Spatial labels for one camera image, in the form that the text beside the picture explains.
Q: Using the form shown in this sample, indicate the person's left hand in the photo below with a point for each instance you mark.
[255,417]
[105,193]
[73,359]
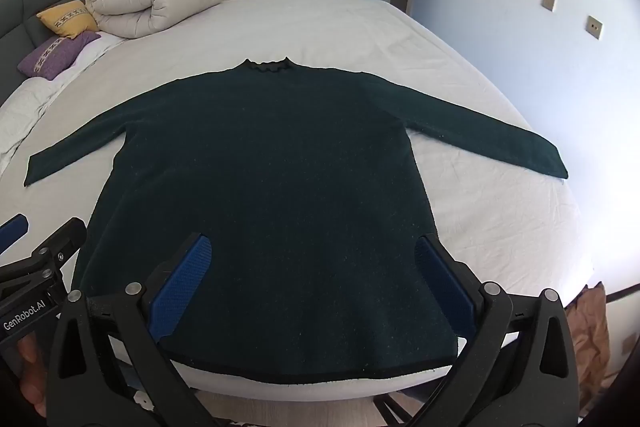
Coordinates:
[34,377]

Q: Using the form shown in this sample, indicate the dark green sweater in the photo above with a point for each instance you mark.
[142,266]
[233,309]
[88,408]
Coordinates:
[280,187]

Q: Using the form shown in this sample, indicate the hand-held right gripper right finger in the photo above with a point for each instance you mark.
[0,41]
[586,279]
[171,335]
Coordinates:
[442,277]

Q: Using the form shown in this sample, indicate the beige wall socket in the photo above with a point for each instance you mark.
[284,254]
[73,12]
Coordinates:
[550,2]
[594,27]

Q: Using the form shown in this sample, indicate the brown paper bag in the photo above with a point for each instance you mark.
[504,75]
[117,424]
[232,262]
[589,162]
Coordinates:
[590,337]

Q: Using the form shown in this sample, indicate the purple patterned pillow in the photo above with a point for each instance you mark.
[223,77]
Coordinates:
[55,54]

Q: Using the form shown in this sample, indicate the yellow patterned pillow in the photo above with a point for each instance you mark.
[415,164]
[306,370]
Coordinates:
[67,19]

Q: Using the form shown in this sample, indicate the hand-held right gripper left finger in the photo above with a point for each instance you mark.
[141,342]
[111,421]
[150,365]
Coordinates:
[187,272]

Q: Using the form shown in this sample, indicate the bed with white sheet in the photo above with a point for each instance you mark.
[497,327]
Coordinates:
[450,57]

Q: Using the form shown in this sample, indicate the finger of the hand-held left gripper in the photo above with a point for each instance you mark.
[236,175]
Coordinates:
[12,229]
[65,237]

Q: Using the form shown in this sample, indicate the white pillow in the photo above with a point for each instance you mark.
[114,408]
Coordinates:
[45,102]

